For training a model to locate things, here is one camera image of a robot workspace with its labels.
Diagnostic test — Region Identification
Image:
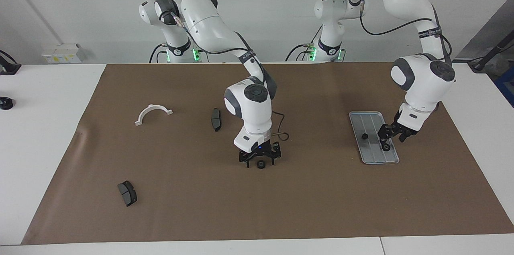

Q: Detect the silver metal tray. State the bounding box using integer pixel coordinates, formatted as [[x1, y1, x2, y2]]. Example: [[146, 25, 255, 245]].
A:
[[349, 111, 400, 165]]

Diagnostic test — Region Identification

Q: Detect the long dark brake pad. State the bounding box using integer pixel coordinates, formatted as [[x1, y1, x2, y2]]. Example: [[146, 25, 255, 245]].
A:
[[211, 108, 222, 132]]

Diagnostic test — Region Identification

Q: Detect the brown paper table mat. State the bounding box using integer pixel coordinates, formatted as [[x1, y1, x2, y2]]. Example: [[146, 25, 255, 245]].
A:
[[21, 61, 514, 245]]

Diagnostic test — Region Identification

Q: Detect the blue box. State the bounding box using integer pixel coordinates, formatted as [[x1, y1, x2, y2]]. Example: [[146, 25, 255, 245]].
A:
[[495, 66, 514, 108]]

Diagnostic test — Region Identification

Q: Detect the black stand pole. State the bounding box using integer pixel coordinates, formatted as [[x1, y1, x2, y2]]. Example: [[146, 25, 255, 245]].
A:
[[468, 30, 514, 71]]

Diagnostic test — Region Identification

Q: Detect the short dark brake pad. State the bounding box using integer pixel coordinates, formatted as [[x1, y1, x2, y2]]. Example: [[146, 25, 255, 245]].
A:
[[117, 180, 138, 207]]

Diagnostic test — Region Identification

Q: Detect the black table clamp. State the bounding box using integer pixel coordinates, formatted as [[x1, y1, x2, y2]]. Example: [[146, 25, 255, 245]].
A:
[[0, 50, 21, 75]]

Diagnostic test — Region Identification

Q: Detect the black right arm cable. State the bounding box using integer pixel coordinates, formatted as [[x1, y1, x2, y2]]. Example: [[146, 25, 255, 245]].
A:
[[171, 10, 290, 141]]

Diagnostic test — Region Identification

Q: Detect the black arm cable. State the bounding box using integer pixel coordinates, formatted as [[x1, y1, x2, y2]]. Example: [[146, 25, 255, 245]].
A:
[[171, 10, 290, 141], [359, 0, 452, 63]]

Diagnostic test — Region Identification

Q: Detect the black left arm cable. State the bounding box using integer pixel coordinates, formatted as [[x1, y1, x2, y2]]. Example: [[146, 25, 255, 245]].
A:
[[359, 0, 452, 63]]

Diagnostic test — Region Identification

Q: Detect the white half-ring bracket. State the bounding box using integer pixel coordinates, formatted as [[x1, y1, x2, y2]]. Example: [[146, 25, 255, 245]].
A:
[[135, 104, 173, 126]]

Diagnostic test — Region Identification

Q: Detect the black base cable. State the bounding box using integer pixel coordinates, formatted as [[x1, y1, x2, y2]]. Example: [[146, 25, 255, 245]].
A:
[[286, 26, 322, 62], [149, 44, 167, 63]]

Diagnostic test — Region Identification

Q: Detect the white wall socket box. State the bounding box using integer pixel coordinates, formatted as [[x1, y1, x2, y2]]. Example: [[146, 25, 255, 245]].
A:
[[42, 43, 83, 64]]

